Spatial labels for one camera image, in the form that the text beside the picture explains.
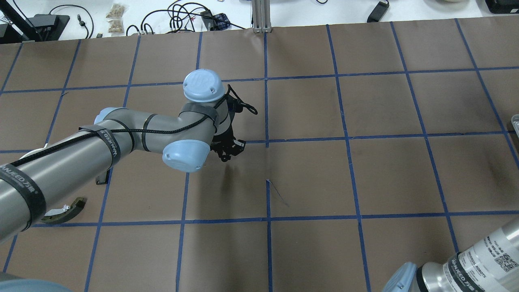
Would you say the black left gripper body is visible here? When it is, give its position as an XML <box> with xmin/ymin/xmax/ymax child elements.
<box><xmin>210</xmin><ymin>124</ymin><xmax>236</xmax><ymax>153</ymax></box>

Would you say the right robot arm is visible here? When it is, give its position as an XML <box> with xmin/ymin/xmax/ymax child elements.
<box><xmin>383</xmin><ymin>219</ymin><xmax>519</xmax><ymax>292</ymax></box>

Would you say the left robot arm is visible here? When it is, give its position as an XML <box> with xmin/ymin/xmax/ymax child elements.
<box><xmin>0</xmin><ymin>69</ymin><xmax>257</xmax><ymax>242</ymax></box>

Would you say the black brake pad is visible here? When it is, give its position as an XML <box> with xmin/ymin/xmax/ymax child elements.
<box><xmin>95</xmin><ymin>169</ymin><xmax>111</xmax><ymax>185</ymax></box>

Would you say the curved brake shoe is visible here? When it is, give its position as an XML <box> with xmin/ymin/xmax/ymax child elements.
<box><xmin>41</xmin><ymin>197</ymin><xmax>87</xmax><ymax>225</ymax></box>

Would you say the black power adapter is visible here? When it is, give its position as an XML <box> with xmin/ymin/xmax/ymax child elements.
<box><xmin>367</xmin><ymin>0</ymin><xmax>390</xmax><ymax>23</ymax></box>

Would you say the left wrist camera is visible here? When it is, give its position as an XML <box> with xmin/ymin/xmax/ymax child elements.
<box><xmin>226</xmin><ymin>84</ymin><xmax>258</xmax><ymax>115</ymax></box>

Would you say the aluminium frame post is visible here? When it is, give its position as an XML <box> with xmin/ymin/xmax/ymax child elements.
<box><xmin>250</xmin><ymin>0</ymin><xmax>272</xmax><ymax>34</ymax></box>

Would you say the white curved plastic bracket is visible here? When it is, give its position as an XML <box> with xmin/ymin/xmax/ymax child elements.
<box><xmin>19</xmin><ymin>148</ymin><xmax>45</xmax><ymax>160</ymax></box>

